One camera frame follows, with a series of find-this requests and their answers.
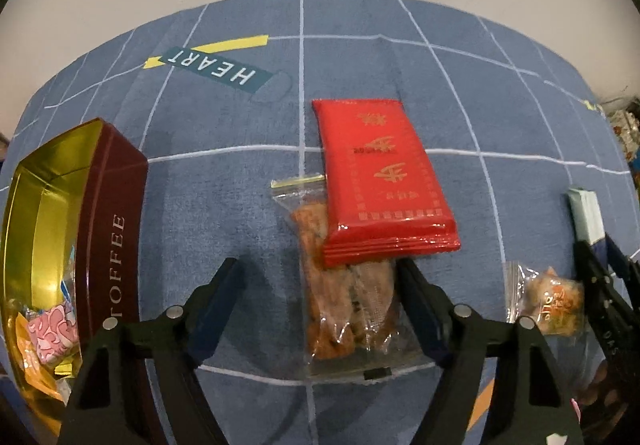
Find pink candy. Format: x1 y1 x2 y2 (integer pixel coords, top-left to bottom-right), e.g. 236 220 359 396
27 303 81 366

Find orange packet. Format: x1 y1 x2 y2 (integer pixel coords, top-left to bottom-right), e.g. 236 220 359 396
12 312 63 396

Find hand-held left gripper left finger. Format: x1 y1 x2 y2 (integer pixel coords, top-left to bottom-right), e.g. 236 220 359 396
59 257 241 445

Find clear bag of fried snacks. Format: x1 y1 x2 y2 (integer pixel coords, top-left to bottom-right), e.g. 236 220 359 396
270 175 436 381

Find gold tin box maroon sides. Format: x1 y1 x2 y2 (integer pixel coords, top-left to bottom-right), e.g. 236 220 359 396
0 119 166 445

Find clear candy wrapper blue ends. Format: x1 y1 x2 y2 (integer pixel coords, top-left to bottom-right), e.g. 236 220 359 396
62 245 81 311

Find colourful patterned object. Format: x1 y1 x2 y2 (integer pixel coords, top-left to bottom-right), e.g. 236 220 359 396
600 97 640 166

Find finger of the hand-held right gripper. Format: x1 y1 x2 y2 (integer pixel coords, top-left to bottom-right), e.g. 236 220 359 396
602 232 640 291
572 239 640 426

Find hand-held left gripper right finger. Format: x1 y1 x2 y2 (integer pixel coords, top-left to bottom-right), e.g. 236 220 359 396
397 259 586 445

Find orange snack in clear wrapper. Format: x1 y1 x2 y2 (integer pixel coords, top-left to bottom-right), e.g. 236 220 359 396
505 261 586 337

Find red snack packet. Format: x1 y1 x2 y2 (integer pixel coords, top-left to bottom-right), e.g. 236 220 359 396
311 97 461 270

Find white and green packet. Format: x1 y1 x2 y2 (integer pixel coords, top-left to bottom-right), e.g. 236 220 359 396
566 187 608 246

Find blue grid printed cloth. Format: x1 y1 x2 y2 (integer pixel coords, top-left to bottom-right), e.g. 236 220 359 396
0 0 636 445

